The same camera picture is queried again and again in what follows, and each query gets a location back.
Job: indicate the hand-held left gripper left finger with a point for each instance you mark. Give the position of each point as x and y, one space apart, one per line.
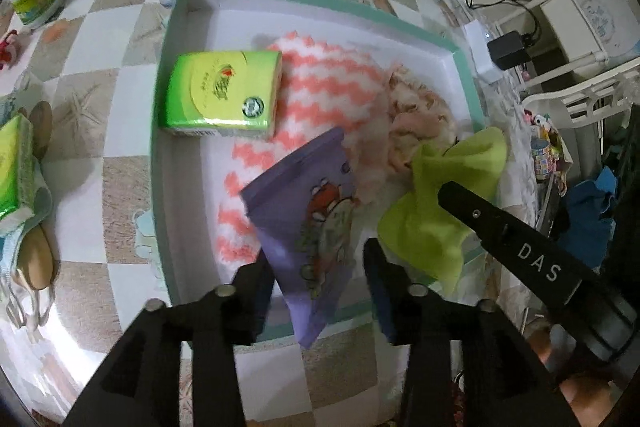
260 292

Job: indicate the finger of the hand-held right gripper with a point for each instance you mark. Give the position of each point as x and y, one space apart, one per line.
465 204

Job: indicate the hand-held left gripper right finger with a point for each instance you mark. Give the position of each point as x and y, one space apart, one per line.
382 302

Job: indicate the yellow-green cloth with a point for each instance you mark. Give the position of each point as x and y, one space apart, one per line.
430 217

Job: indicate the purple cartoon snack packet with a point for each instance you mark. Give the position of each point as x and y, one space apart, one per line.
305 217

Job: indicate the pink floral scrunchie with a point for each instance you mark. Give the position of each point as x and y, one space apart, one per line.
420 117

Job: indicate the teal-edged white box lid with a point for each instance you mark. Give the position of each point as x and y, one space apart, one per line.
210 187

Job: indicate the pink striped fuzzy sock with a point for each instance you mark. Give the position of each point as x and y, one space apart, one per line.
325 102

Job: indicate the green tissue pack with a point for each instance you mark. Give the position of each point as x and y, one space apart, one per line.
15 177
215 92

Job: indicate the beige powder puff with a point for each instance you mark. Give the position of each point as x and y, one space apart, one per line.
35 257

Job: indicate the blue face mask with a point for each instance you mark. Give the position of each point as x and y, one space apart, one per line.
42 204

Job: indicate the red knitted toy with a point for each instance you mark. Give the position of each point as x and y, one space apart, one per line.
7 49

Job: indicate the person's right hand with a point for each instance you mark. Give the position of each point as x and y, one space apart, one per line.
562 349

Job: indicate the grey floral tablecloth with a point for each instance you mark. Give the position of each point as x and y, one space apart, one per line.
517 172

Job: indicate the blue cloth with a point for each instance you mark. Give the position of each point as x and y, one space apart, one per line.
592 202

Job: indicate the pile of colourful small toys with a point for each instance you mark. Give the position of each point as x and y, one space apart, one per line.
542 152

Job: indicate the white power strip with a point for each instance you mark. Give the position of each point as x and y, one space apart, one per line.
482 57

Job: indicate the black charger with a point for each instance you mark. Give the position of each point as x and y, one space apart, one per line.
507 49

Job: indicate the white chair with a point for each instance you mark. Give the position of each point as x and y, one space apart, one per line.
585 94

